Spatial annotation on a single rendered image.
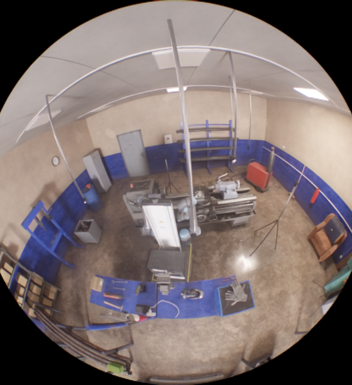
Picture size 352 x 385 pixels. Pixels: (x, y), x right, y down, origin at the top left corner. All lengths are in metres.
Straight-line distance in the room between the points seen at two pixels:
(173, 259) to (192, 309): 0.82
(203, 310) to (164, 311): 0.48
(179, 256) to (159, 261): 0.31
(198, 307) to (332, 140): 4.74
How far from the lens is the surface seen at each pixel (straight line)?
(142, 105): 5.25
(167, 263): 1.95
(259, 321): 2.97
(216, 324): 2.70
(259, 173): 4.61
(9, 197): 3.96
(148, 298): 1.88
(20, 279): 3.84
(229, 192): 2.75
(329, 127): 4.56
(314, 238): 4.20
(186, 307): 1.78
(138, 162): 5.71
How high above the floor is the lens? 2.64
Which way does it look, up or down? 37 degrees down
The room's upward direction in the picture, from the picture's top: 9 degrees counter-clockwise
